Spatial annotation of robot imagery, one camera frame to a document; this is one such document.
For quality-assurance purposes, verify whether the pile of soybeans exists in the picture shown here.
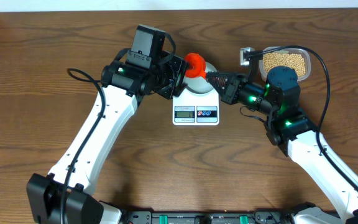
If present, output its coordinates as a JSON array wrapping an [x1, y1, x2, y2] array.
[[262, 52, 306, 77]]

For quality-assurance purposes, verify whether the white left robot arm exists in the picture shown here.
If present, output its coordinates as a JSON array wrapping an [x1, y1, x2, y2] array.
[[26, 49, 188, 223]]

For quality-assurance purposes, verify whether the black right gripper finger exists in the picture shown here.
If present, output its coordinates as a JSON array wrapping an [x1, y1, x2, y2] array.
[[207, 77, 234, 96], [206, 72, 236, 80]]

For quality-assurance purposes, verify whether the clear plastic container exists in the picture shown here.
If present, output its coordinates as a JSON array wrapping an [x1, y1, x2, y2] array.
[[259, 48, 311, 82]]

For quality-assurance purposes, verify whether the red plastic measuring scoop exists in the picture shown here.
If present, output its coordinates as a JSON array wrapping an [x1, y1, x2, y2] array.
[[185, 53, 206, 79]]

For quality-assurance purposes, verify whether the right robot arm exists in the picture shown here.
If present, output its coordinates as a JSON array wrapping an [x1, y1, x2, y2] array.
[[206, 66, 358, 223]]

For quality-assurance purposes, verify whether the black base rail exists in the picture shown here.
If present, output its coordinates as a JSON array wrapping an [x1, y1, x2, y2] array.
[[118, 211, 293, 224]]

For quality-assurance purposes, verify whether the white digital kitchen scale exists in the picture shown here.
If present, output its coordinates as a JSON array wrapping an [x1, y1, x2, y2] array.
[[172, 87, 219, 126]]

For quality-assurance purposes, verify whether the grey round bowl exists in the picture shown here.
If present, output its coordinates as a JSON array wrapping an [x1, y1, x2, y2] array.
[[183, 62, 217, 95]]

